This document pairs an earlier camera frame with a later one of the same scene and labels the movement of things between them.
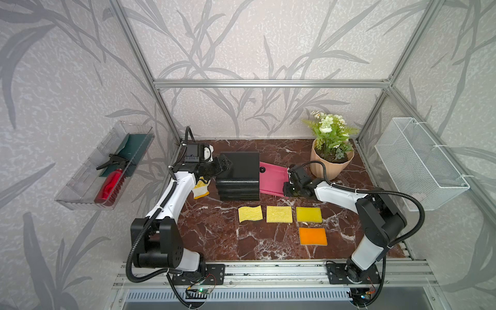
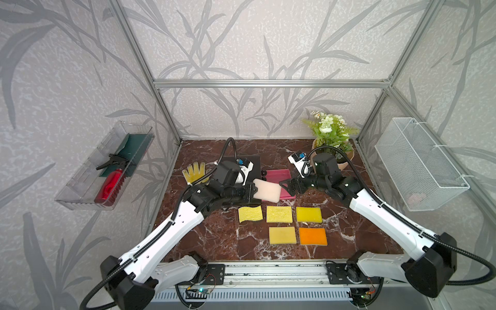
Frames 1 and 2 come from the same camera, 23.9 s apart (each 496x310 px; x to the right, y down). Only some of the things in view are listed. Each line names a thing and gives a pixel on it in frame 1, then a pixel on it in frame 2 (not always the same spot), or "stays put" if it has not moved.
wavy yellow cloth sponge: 250,213 stays put
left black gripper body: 210,168 to 237,192
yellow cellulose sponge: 279,214 stays put
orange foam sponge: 312,236 stays put
